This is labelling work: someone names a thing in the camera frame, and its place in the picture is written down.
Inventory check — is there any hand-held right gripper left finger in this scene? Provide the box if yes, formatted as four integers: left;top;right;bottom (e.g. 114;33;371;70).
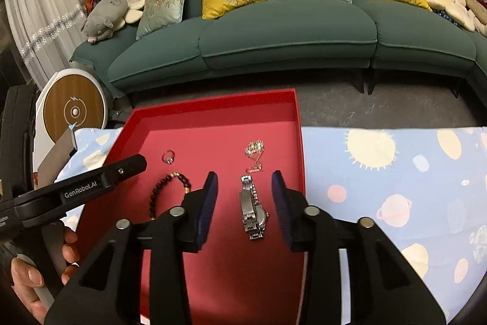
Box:
45;171;219;325

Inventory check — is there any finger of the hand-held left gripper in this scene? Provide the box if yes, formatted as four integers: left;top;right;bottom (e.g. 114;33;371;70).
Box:
15;154;148;228

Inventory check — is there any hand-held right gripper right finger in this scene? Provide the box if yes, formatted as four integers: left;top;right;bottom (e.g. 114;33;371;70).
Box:
271;170;446;325

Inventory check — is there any silver metal wristwatch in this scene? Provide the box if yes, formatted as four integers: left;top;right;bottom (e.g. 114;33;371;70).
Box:
239;175;269;241

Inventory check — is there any dark beaded bracelet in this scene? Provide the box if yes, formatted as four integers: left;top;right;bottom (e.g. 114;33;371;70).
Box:
151;172;193;223

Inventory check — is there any gold chain jewellery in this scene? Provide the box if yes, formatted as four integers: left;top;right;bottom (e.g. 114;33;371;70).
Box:
243;140;266;173

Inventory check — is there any red cardboard tray box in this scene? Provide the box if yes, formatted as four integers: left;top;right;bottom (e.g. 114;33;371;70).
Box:
76;88;307;325

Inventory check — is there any person's left hand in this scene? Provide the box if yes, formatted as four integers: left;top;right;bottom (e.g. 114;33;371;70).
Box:
11;225;79;325

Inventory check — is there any white machine with wooden disc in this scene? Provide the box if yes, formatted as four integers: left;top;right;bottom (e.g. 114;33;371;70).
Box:
32;68;110;175

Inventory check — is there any blue planet print tablecloth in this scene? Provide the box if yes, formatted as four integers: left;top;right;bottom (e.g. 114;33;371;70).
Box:
53;125;487;325

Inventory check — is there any sparkly curtain tieback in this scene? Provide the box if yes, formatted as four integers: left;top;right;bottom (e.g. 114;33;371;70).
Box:
21;4;85;61

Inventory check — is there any grey pig plush toy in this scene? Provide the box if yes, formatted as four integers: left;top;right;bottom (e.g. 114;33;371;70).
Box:
81;0;128;44

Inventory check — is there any green fabric sofa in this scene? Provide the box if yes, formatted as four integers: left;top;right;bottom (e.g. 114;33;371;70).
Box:
69;0;487;108

